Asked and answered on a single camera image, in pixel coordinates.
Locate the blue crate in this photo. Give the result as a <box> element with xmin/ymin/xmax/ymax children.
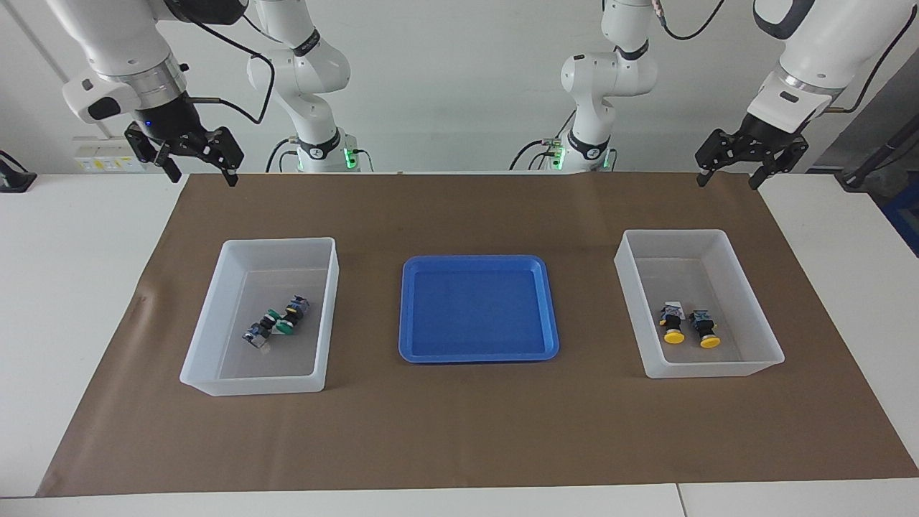
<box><xmin>882</xmin><ymin>180</ymin><xmax>919</xmax><ymax>257</ymax></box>

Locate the yellow push button switch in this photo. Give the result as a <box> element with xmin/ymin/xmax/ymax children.
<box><xmin>688</xmin><ymin>309</ymin><xmax>722</xmax><ymax>350</ymax></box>
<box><xmin>659</xmin><ymin>302</ymin><xmax>686</xmax><ymax>345</ymax></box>

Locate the black metal stand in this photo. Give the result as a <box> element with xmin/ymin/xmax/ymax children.
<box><xmin>839</xmin><ymin>113</ymin><xmax>919</xmax><ymax>190</ymax></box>

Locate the translucent white plastic box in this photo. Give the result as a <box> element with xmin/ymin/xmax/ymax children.
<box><xmin>179</xmin><ymin>237</ymin><xmax>340</xmax><ymax>397</ymax></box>
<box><xmin>614</xmin><ymin>228</ymin><xmax>785</xmax><ymax>380</ymax></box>

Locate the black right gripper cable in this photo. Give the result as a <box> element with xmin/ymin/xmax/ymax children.
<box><xmin>169</xmin><ymin>7</ymin><xmax>277</xmax><ymax>124</ymax></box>

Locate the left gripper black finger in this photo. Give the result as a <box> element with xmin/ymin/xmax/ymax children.
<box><xmin>750</xmin><ymin>138</ymin><xmax>809</xmax><ymax>190</ymax></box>
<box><xmin>695</xmin><ymin>131</ymin><xmax>737</xmax><ymax>187</ymax></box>

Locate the white wall socket box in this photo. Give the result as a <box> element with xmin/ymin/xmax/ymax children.
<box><xmin>72</xmin><ymin>136</ymin><xmax>151</xmax><ymax>174</ymax></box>

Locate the brown paper table mat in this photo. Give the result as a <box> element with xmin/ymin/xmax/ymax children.
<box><xmin>36</xmin><ymin>171</ymin><xmax>919</xmax><ymax>498</ymax></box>

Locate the blue plastic tray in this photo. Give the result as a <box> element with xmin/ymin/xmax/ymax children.
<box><xmin>398</xmin><ymin>254</ymin><xmax>559</xmax><ymax>363</ymax></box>

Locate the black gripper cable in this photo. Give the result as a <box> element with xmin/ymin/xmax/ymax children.
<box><xmin>169</xmin><ymin>7</ymin><xmax>277</xmax><ymax>124</ymax></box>
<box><xmin>653</xmin><ymin>0</ymin><xmax>919</xmax><ymax>114</ymax></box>

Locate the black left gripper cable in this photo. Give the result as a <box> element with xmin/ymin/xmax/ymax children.
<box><xmin>653</xmin><ymin>0</ymin><xmax>919</xmax><ymax>114</ymax></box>

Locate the green push button switch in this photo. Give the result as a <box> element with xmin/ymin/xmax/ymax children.
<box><xmin>275</xmin><ymin>296</ymin><xmax>311</xmax><ymax>338</ymax></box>
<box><xmin>243</xmin><ymin>309</ymin><xmax>282</xmax><ymax>348</ymax></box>

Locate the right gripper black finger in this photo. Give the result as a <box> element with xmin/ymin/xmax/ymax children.
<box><xmin>205</xmin><ymin>126</ymin><xmax>245</xmax><ymax>186</ymax></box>
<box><xmin>126</xmin><ymin>122</ymin><xmax>182</xmax><ymax>184</ymax></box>

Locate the black table clamp device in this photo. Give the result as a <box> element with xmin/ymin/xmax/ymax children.
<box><xmin>0</xmin><ymin>149</ymin><xmax>38</xmax><ymax>193</ymax></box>

